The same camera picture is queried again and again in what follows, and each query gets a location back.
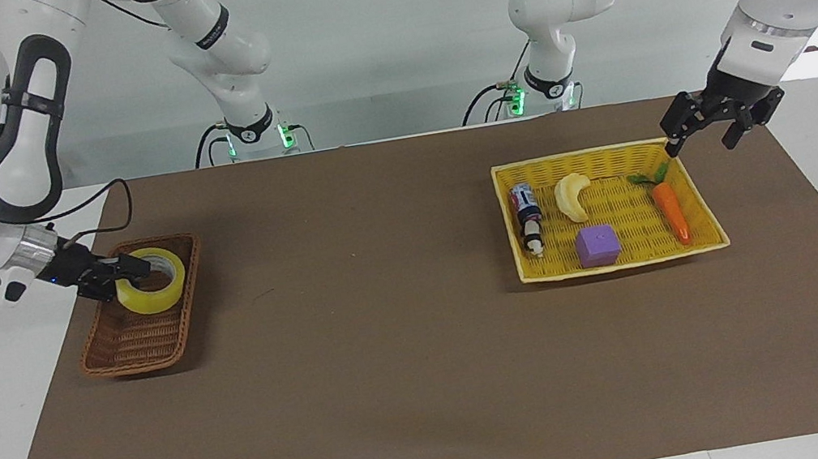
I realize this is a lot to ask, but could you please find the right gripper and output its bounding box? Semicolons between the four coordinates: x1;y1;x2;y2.
35;231;157;314

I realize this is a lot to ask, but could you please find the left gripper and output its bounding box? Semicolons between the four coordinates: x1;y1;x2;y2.
651;51;793;161

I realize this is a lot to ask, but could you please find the yellow tape roll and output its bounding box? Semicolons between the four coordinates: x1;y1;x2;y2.
110;242;193;320

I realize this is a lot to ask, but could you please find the brown wicker basket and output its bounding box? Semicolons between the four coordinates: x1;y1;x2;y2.
61;228;221;384

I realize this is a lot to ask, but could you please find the yellow wicker basket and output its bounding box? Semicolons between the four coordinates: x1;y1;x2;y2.
488;128;734;291

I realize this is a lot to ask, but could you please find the orange toy carrot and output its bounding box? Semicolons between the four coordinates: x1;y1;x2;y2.
624;158;696;255

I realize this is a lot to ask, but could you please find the pale yellow toy banana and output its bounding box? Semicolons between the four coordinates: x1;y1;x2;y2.
550;169;600;228

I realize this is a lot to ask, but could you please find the purple cube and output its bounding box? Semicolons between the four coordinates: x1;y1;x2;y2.
572;221;625;272

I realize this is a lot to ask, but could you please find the small glue tube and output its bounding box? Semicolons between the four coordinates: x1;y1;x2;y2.
506;178;551;261

